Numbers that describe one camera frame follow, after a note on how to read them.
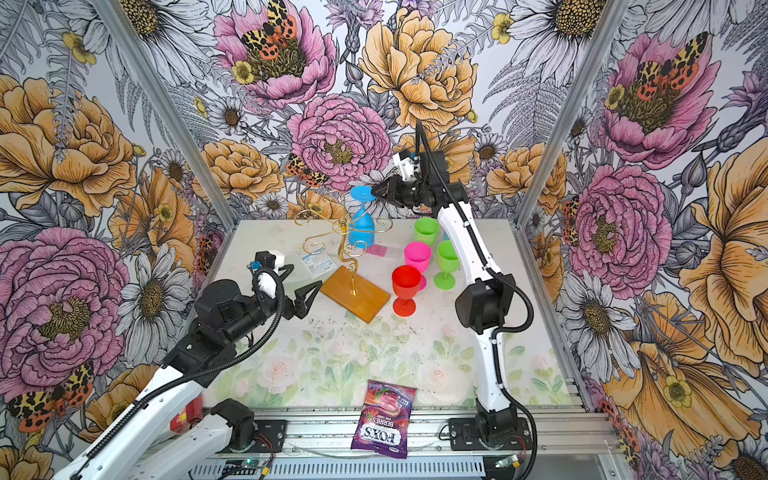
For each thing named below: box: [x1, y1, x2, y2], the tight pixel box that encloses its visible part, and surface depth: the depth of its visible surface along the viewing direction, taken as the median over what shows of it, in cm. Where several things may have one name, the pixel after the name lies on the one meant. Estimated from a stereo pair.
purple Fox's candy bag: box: [351, 379, 417, 459], surface depth 76 cm
